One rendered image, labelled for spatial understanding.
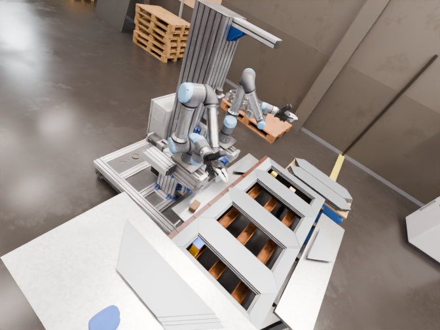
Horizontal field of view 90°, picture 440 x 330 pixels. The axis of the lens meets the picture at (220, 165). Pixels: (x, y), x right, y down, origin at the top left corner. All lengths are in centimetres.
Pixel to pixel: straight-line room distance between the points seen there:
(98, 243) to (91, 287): 20
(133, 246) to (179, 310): 38
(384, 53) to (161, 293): 503
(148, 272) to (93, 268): 25
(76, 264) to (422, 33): 536
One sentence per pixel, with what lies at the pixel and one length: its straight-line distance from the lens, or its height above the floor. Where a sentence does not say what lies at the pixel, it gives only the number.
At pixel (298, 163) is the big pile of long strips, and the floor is 85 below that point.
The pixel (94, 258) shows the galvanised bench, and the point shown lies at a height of 105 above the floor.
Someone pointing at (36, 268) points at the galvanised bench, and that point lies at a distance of 134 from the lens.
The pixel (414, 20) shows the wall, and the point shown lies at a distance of 529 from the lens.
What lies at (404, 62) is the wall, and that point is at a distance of 530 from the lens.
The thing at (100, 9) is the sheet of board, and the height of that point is 19.
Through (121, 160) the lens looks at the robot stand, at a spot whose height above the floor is 21.
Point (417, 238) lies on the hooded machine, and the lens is 475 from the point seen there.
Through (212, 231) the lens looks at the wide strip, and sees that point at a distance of 169.
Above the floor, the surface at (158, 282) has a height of 107.
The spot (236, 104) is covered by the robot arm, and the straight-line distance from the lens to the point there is 209.
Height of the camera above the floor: 225
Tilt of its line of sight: 41 degrees down
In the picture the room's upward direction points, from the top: 25 degrees clockwise
